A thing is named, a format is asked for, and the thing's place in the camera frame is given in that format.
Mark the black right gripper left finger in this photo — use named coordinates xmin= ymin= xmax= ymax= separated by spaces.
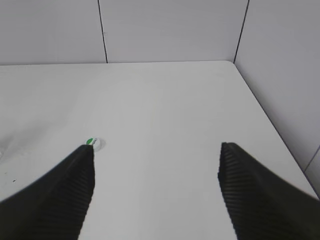
xmin=0 ymin=145 xmax=95 ymax=240

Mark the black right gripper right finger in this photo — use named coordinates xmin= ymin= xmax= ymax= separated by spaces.
xmin=217 ymin=142 xmax=320 ymax=240

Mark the white green bottle cap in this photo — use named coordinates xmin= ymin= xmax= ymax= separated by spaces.
xmin=85 ymin=137 xmax=106 ymax=152

